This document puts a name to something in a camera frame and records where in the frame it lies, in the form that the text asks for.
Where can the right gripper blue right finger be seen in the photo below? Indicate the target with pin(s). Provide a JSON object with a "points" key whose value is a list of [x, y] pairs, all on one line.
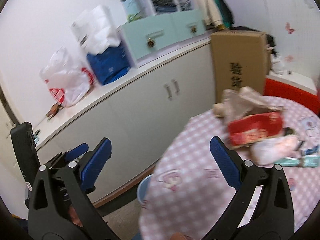
{"points": [[273, 216]]}

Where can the hanging clothes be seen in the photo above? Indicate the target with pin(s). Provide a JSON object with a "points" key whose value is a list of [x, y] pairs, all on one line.
{"points": [[215, 14]]}

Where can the blue fabric bag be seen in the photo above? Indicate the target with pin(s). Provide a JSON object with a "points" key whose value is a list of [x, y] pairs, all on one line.
{"points": [[109, 66]]}

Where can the light blue trash bin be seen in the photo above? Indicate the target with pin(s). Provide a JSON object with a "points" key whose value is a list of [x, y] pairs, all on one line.
{"points": [[142, 189]]}

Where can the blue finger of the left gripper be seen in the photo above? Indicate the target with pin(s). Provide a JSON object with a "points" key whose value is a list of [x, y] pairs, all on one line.
{"points": [[76, 152]]}

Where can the small brown item on cabinet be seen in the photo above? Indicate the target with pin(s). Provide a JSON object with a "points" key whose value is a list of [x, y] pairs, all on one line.
{"points": [[54, 110]]}

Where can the brown cardboard box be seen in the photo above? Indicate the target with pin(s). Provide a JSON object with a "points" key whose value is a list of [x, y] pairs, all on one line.
{"points": [[240, 59]]}

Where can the white red plastic bag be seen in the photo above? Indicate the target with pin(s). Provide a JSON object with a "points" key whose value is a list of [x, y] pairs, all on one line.
{"points": [[68, 80]]}

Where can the teal wrapper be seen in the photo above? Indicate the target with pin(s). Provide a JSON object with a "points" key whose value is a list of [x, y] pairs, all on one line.
{"points": [[311, 161]]}

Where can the white low cabinet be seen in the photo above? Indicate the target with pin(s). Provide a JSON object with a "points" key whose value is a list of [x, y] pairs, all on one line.
{"points": [[141, 113]]}

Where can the brown paper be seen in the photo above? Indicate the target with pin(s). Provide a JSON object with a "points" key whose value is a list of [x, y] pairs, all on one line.
{"points": [[236, 105]]}

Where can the red storage box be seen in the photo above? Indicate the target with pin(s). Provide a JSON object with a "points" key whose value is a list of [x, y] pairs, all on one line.
{"points": [[282, 90]]}

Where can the white plastic bag on box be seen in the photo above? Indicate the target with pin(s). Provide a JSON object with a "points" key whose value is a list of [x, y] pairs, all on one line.
{"points": [[277, 64]]}

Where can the white paper shopping bag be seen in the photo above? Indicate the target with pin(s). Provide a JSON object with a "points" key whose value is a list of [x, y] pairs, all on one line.
{"points": [[95, 30]]}

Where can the white pink plastic wrapper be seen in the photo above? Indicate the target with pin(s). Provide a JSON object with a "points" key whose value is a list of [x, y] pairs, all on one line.
{"points": [[271, 150]]}

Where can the teal drawer storage unit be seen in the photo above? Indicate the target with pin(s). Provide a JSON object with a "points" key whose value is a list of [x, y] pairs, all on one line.
{"points": [[155, 36]]}

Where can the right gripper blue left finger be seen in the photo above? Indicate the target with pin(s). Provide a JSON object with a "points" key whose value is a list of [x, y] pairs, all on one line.
{"points": [[59, 205]]}

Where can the red snack box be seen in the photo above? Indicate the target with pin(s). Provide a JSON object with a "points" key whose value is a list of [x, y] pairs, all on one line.
{"points": [[254, 128]]}

